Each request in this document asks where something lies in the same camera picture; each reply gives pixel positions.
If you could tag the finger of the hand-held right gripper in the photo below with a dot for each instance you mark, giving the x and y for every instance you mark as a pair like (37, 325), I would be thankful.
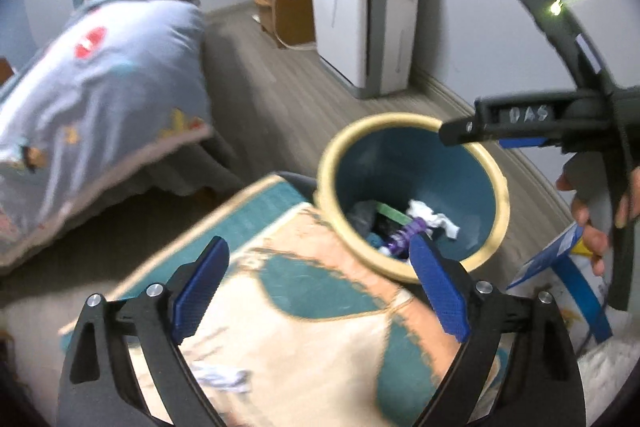
(520, 114)

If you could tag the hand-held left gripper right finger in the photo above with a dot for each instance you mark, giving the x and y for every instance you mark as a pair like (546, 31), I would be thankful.
(440, 287)

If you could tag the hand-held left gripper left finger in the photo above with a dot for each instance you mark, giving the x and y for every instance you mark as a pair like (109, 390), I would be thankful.
(197, 292)

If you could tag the purple snack wrapper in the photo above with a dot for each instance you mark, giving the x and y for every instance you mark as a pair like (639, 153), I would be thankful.
(407, 234)

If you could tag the teal bin with yellow rim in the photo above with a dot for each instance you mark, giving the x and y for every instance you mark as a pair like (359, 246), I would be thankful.
(430, 172)

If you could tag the person's right hand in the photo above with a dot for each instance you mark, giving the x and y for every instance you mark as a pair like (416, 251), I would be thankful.
(592, 237)

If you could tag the crumpled white tissue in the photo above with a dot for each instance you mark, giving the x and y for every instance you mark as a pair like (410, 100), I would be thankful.
(430, 214)

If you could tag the green paper strip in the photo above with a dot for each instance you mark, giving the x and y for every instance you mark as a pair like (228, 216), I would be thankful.
(395, 213)

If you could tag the white flat packet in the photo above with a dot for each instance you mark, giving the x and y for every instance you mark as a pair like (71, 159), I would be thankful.
(225, 377)

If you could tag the grey plastic bag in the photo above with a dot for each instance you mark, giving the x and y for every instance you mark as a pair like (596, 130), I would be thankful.
(361, 217)

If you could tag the teal and orange patterned rug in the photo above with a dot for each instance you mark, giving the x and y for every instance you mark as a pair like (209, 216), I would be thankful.
(320, 307)

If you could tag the blue fruit print carton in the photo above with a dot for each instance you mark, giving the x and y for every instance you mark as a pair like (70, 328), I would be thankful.
(575, 287)

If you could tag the white fluffy mat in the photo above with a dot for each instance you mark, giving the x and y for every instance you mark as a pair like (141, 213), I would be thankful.
(605, 382)

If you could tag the white air purifier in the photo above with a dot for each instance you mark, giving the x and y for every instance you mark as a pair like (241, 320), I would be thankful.
(350, 17)

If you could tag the printed blue blanket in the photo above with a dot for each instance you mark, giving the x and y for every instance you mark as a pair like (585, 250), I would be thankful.
(100, 92)

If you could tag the wooden cabinet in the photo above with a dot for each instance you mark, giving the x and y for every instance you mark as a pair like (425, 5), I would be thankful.
(295, 2)

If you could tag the wooden headboard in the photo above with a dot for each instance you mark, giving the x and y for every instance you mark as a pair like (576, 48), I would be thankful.
(5, 72)

